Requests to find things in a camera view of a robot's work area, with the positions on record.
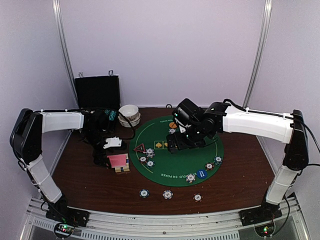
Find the white scalloped ceramic dish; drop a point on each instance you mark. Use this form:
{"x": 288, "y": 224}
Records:
{"x": 130, "y": 123}

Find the teal poker chip stack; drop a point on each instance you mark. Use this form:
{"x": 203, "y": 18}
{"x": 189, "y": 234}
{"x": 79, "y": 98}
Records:
{"x": 144, "y": 193}

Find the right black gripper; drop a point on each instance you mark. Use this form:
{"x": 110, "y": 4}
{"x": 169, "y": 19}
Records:
{"x": 180, "y": 144}

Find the teal chip row in case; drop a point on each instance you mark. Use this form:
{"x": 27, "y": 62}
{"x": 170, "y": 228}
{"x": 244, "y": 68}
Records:
{"x": 111, "y": 114}

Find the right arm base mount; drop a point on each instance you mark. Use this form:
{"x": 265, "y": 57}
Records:
{"x": 258, "y": 215}

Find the black poker chip case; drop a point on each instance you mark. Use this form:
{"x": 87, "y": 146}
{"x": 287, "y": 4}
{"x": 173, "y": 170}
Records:
{"x": 99, "y": 92}

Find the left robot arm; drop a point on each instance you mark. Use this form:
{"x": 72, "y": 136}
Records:
{"x": 26, "y": 142}

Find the white ceramic bowl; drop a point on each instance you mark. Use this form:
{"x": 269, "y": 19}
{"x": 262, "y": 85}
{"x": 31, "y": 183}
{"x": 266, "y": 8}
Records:
{"x": 129, "y": 111}

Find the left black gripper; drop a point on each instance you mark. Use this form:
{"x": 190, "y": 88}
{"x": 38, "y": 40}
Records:
{"x": 99, "y": 161}

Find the red triangular all-in button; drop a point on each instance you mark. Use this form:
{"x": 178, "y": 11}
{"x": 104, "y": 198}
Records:
{"x": 140, "y": 148}

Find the aluminium frame post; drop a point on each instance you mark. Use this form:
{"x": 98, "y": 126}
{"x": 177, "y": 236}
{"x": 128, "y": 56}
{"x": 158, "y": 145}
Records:
{"x": 264, "y": 31}
{"x": 63, "y": 43}

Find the right aluminium frame post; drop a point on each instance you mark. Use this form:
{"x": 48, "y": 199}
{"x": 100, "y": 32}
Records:
{"x": 264, "y": 31}

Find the brown poker chip stack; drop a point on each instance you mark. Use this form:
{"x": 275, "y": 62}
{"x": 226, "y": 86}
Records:
{"x": 197, "y": 197}

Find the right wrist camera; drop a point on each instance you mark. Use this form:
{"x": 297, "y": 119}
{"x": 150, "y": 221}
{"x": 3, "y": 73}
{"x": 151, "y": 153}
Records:
{"x": 187, "y": 114}

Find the red playing card deck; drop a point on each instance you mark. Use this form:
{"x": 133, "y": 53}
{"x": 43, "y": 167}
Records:
{"x": 118, "y": 160}

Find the gold striped card box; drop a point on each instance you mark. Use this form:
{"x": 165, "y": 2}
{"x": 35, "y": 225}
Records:
{"x": 126, "y": 168}

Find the orange round blind button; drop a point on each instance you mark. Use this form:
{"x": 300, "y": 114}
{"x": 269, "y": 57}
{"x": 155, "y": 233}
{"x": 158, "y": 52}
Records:
{"x": 172, "y": 125}

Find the front aluminium rail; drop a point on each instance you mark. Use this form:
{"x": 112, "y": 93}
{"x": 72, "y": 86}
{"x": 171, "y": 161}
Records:
{"x": 223, "y": 225}

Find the green round poker mat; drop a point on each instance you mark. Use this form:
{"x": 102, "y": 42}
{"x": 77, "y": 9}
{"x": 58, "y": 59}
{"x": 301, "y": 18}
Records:
{"x": 171, "y": 169}

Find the left aluminium frame post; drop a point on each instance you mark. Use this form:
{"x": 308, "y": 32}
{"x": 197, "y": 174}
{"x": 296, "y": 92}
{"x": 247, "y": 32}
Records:
{"x": 63, "y": 43}

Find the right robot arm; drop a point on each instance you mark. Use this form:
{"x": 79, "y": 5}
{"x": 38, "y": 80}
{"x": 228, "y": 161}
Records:
{"x": 287, "y": 128}

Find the blue small blind button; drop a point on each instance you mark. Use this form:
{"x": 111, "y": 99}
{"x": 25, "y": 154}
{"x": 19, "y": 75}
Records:
{"x": 201, "y": 174}

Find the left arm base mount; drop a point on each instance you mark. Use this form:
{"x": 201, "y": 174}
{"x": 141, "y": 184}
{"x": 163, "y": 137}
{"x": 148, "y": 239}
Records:
{"x": 74, "y": 217}

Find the blue white poker chip stack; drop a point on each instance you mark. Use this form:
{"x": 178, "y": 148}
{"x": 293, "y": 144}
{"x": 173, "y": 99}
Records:
{"x": 167, "y": 194}

